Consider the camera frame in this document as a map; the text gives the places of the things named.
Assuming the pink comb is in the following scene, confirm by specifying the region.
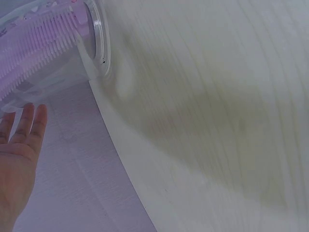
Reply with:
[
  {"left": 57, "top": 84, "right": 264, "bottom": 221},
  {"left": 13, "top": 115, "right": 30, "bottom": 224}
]
[{"left": 0, "top": 2, "right": 98, "bottom": 103}]

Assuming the person's left hand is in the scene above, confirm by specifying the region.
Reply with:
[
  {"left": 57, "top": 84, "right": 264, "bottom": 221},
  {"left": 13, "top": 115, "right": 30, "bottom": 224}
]
[{"left": 0, "top": 102, "right": 48, "bottom": 232}]

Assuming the clear plastic cup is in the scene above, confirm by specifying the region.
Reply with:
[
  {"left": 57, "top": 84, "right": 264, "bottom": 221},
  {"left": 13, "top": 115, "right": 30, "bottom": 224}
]
[{"left": 0, "top": 0, "right": 113, "bottom": 82}]

